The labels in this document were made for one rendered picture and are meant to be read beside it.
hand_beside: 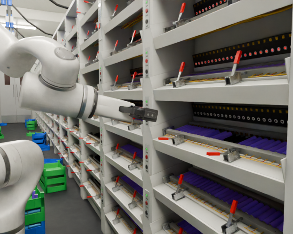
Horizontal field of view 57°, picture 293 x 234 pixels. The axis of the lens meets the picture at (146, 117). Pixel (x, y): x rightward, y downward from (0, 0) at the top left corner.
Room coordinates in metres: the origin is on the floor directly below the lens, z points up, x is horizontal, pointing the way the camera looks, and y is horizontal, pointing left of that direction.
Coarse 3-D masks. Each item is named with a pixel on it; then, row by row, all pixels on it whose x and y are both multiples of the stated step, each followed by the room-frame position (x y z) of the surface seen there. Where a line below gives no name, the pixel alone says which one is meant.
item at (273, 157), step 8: (168, 136) 1.03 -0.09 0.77; (192, 136) 0.91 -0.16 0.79; (200, 136) 0.89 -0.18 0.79; (200, 144) 0.85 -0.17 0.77; (208, 144) 0.84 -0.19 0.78; (216, 144) 0.80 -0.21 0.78; (224, 144) 0.77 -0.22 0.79; (232, 144) 0.75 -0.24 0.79; (240, 144) 0.73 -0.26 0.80; (240, 152) 0.72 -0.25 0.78; (248, 152) 0.69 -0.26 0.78; (256, 152) 0.66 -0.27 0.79; (264, 152) 0.65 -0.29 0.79; (272, 152) 0.64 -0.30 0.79; (256, 160) 0.65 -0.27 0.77; (264, 160) 0.63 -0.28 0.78; (272, 160) 0.62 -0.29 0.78
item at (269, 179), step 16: (160, 128) 1.10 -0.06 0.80; (176, 128) 1.13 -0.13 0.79; (256, 128) 0.83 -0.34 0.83; (272, 128) 0.77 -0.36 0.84; (160, 144) 1.03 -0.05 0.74; (192, 144) 0.90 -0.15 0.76; (192, 160) 0.84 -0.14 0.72; (208, 160) 0.76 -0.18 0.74; (240, 160) 0.69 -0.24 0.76; (224, 176) 0.71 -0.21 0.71; (240, 176) 0.65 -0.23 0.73; (256, 176) 0.60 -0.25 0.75; (272, 176) 0.57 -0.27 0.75; (272, 192) 0.57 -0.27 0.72
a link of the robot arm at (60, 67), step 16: (0, 32) 0.69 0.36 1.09; (0, 48) 0.66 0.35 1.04; (16, 48) 0.61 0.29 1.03; (32, 48) 0.58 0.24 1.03; (48, 48) 0.58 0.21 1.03; (64, 48) 0.60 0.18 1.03; (0, 64) 0.66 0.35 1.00; (16, 64) 0.65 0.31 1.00; (32, 64) 0.69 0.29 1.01; (48, 64) 0.56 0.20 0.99; (64, 64) 0.56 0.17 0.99; (48, 80) 0.58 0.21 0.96; (64, 80) 0.58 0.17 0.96
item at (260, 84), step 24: (240, 48) 0.89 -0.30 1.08; (264, 48) 0.81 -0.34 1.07; (288, 48) 0.74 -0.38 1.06; (168, 72) 1.11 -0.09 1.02; (192, 72) 1.12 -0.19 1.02; (216, 72) 0.92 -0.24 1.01; (240, 72) 0.75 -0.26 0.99; (264, 72) 0.68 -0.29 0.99; (288, 72) 0.53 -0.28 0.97; (168, 96) 0.98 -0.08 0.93; (192, 96) 0.85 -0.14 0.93; (216, 96) 0.74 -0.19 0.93; (240, 96) 0.66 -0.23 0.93; (264, 96) 0.60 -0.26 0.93; (288, 96) 0.54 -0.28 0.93
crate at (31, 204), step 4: (36, 188) 1.59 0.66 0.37; (36, 192) 1.59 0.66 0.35; (40, 192) 1.44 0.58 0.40; (40, 196) 1.43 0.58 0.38; (28, 200) 1.40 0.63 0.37; (32, 200) 1.41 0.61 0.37; (36, 200) 1.42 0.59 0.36; (40, 200) 1.43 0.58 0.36; (44, 200) 1.44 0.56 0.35; (28, 204) 1.40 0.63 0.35; (32, 204) 1.41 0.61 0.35; (36, 204) 1.42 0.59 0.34; (40, 204) 1.43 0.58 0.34; (44, 204) 1.44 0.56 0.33; (28, 208) 1.40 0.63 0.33; (32, 208) 1.41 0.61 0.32
